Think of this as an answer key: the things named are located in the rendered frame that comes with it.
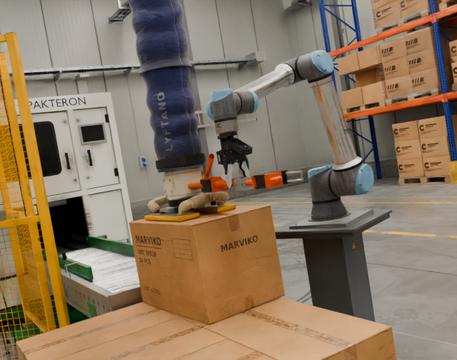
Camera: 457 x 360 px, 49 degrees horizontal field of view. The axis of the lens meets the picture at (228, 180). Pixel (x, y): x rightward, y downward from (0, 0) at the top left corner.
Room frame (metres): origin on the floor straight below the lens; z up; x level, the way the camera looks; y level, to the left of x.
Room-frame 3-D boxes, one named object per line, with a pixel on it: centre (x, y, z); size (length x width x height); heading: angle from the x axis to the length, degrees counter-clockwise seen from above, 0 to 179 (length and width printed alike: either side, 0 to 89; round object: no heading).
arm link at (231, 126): (1.98, -0.02, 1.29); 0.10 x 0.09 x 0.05; 123
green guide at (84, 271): (3.78, 1.39, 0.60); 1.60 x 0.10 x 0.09; 31
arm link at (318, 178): (2.68, -0.50, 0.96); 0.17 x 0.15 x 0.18; 45
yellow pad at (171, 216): (2.25, 0.28, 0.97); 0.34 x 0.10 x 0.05; 35
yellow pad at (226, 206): (2.35, 0.12, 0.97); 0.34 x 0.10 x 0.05; 35
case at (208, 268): (2.30, 0.17, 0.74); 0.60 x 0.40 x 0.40; 35
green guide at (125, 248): (4.05, 0.93, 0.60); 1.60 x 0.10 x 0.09; 31
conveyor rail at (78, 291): (3.44, 1.25, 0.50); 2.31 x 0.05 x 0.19; 31
